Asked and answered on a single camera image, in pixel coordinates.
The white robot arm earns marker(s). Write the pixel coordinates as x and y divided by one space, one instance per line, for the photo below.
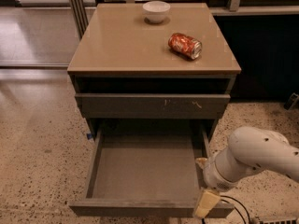
250 151

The red soda can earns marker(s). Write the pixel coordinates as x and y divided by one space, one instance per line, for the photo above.
185 45

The grey drawer cabinet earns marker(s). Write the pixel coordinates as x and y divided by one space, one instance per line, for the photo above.
121 52

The blue tape piece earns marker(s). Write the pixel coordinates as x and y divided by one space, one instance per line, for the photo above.
89 136

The dark floor object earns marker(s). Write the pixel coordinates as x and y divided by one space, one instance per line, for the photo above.
292 101

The grey top drawer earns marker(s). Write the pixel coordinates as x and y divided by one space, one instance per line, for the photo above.
152 106

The grey drawer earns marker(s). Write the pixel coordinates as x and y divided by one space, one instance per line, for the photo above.
152 106
143 176

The white ceramic bowl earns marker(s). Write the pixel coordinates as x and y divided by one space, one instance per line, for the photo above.
156 11

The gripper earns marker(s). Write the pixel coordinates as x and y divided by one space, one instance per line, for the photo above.
212 174

